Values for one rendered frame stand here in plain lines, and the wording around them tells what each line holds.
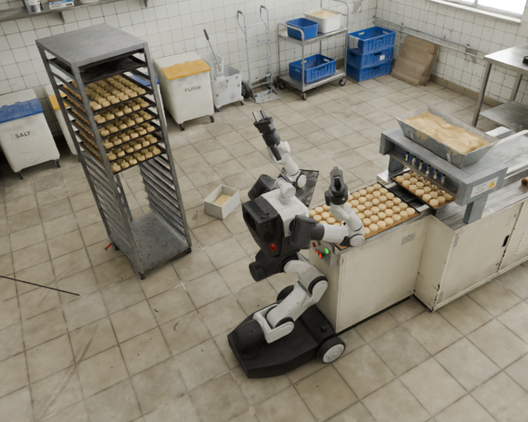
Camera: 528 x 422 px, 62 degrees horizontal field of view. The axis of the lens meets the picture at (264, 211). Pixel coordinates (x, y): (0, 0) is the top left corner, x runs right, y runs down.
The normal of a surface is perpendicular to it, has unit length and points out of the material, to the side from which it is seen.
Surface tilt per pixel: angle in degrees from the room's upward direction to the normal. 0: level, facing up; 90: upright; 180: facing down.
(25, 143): 89
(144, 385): 0
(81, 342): 0
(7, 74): 90
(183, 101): 92
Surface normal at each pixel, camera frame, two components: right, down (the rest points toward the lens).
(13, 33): 0.48, 0.52
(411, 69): -0.83, 0.00
